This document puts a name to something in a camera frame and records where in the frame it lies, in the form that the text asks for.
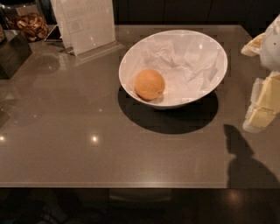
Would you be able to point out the dark box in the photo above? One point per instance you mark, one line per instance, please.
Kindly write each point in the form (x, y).
(14, 51)

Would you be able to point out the white crumpled paper liner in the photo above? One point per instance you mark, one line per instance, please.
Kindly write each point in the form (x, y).
(191, 67)

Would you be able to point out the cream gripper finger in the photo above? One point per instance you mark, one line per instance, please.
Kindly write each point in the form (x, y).
(253, 47)
(264, 103)

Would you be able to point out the orange fruit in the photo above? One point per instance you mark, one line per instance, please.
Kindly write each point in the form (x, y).
(149, 84)

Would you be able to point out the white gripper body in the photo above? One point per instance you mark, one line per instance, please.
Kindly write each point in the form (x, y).
(271, 46)

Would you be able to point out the jar of dried snacks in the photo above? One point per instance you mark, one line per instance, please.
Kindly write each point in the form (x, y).
(25, 16)

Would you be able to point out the white slanted bowl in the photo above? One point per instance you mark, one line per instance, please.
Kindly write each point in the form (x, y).
(129, 60)

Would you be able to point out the clear acrylic sign holder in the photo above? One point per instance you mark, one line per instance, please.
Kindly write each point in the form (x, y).
(87, 27)

